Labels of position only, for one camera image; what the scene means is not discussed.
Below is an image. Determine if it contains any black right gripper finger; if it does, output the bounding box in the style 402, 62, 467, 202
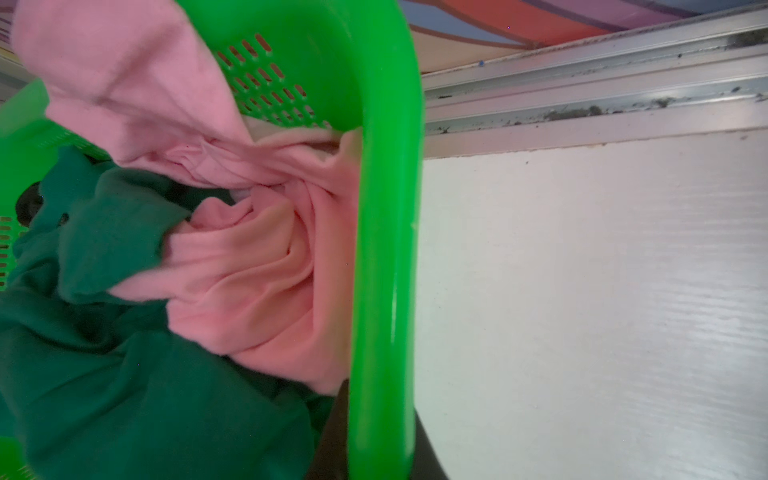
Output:
304, 379, 448, 480

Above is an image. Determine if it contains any green t shirt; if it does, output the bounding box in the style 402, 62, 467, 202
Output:
1, 147, 333, 479

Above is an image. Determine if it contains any pink t shirt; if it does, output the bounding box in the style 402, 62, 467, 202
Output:
12, 1, 362, 394

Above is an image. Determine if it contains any green plastic laundry basket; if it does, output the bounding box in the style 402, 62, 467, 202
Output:
1, 1, 424, 479

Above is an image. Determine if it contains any aluminium frame profile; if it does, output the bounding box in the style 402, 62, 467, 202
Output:
423, 2, 767, 158

